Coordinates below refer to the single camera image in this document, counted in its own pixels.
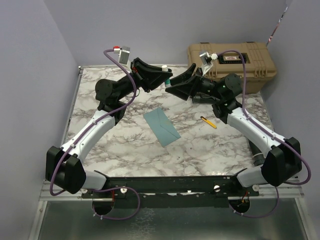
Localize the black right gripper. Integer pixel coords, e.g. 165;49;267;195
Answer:
165;63;224;101

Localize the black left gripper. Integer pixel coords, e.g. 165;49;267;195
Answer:
116;57;173;102

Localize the white glue stick cap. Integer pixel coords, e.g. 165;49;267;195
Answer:
161;65;169;72

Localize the green white glue stick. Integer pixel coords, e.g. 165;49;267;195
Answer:
164;78;171;88

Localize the light blue paper envelope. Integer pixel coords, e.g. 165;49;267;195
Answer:
143;107;181;148

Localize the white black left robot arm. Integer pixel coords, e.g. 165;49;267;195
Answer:
45;58;173;198

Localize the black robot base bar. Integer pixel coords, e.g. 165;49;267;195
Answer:
81;175;259;209

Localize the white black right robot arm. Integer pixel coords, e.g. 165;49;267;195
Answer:
165;64;302;196

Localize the yellow utility knife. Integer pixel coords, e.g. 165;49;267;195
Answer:
200;116;217;129

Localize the tan plastic tool case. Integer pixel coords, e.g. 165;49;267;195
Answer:
187;42;277;94

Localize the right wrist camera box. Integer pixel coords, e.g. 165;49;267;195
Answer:
199;51;218;77

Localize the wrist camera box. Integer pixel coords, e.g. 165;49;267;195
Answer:
199;51;218;77
113;45;131;68

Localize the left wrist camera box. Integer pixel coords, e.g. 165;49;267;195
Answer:
113;45;131;68

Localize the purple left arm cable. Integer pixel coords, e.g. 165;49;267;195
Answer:
49;49;141;221

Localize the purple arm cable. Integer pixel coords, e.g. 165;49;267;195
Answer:
214;49;312;218
49;49;141;221

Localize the aluminium rail frame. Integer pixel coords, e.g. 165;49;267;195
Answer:
26;65;310;240

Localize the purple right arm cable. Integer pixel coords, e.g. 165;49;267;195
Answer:
214;49;312;218

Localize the black corrugated hose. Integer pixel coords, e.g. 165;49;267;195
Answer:
247;141;268;168

